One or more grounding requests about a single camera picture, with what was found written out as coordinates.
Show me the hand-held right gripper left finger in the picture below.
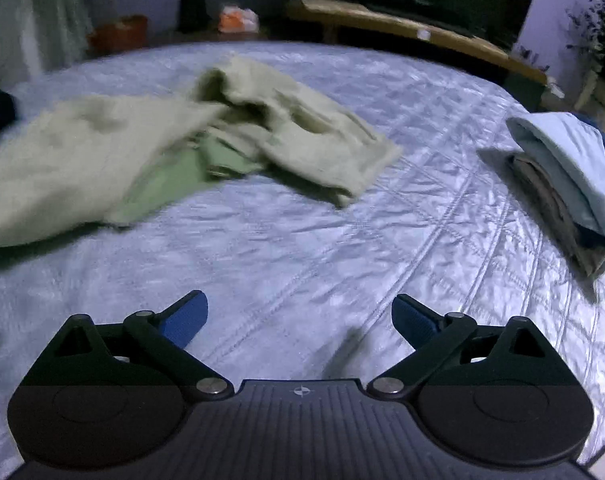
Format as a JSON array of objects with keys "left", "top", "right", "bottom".
[{"left": 31, "top": 290, "right": 234, "bottom": 402}]

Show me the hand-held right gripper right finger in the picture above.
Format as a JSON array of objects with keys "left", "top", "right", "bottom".
[{"left": 366, "top": 294, "right": 580, "bottom": 402}]

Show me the pale green sweatshirt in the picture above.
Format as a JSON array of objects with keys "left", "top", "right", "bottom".
[{"left": 0, "top": 55, "right": 403, "bottom": 251}]

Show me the light blue folded garment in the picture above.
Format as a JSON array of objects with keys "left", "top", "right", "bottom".
[{"left": 505, "top": 111, "right": 605, "bottom": 262}]

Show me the small lavender bunch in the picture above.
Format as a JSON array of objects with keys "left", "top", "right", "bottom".
[{"left": 516, "top": 45, "right": 552, "bottom": 72}]

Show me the terracotta potted plant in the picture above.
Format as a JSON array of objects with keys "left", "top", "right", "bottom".
[{"left": 86, "top": 0, "right": 150, "bottom": 57}]

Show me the white plant vase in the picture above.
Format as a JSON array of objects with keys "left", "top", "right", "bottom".
[{"left": 575, "top": 69, "right": 605, "bottom": 112}]

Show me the light wooden bench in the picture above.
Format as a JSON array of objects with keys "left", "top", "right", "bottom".
[{"left": 287, "top": 0, "right": 549, "bottom": 86}]

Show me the orange tissue pack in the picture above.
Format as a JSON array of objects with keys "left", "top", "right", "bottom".
[{"left": 217, "top": 5, "right": 260, "bottom": 34}]

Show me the black speaker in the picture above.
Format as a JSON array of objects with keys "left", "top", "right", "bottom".
[{"left": 176, "top": 0, "right": 211, "bottom": 34}]

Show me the pale curtain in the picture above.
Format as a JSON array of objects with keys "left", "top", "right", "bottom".
[{"left": 0, "top": 0, "right": 94, "bottom": 92}]

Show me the leafy plant in white pot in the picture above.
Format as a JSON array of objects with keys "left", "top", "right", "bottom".
[{"left": 565, "top": 0, "right": 605, "bottom": 92}]

